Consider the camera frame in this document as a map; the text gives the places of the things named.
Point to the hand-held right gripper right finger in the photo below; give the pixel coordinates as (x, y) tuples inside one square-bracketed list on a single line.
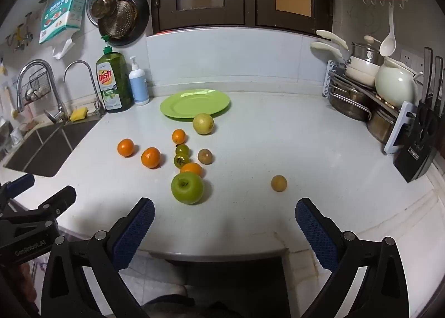
[(316, 234)]

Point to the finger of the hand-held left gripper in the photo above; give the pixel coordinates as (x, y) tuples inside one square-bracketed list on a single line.
[(59, 198), (21, 183)]

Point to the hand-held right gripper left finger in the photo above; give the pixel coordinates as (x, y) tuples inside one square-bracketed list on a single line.
[(134, 232)]

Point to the brown round fruit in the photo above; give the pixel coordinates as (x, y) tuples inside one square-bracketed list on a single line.
[(205, 156), (279, 183)]

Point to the green apple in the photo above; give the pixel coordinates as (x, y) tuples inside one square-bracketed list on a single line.
[(187, 188)]

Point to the orange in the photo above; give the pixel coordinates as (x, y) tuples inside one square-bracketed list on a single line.
[(179, 136), (150, 158), (126, 147), (192, 167)]

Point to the green persimmon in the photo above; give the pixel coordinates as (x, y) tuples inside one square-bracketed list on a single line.
[(180, 161), (182, 148)]

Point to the green plate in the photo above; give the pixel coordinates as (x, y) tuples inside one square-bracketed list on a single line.
[(194, 104)]

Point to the person's left hand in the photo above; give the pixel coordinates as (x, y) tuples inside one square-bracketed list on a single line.
[(25, 281)]

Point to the kitchen sink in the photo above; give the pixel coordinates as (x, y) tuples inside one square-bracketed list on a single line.
[(45, 151)]

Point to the yellow sponge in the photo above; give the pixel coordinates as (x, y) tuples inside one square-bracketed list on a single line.
[(79, 114)]

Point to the chrome pull-down faucet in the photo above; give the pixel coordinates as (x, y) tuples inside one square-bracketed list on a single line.
[(52, 92)]

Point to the green dish soap bottle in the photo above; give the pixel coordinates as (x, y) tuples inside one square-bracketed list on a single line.
[(113, 85)]

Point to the small steel pot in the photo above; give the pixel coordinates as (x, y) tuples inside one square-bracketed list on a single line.
[(382, 125)]

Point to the large yellow-green citrus fruit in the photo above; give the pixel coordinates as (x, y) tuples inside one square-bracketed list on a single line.
[(203, 124)]

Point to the white blue pump bottle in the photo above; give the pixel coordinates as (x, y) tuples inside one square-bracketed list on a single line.
[(139, 88)]

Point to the large steel pot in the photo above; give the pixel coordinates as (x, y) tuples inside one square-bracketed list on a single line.
[(349, 102)]

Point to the black knife block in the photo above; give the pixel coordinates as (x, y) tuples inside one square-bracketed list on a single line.
[(419, 144)]

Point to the metal pot rack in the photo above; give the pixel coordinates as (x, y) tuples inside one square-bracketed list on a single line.
[(398, 123)]

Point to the white frying pan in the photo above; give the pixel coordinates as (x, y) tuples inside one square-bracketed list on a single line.
[(361, 74), (333, 38)]

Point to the white ceramic pot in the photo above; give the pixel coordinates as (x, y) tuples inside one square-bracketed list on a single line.
[(394, 83)]

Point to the paper towel pack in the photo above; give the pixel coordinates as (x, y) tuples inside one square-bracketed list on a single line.
[(62, 13)]

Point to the steel pot with lid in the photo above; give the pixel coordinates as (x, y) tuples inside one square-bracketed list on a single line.
[(363, 52)]

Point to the copper colander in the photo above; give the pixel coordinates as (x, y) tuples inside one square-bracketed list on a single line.
[(120, 19)]

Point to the white ladle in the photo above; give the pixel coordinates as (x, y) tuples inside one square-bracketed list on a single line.
[(387, 45)]

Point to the wall hooks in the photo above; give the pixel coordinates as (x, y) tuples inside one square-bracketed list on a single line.
[(21, 34)]

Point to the wall power outlet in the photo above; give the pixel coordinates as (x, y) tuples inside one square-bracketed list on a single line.
[(410, 59)]

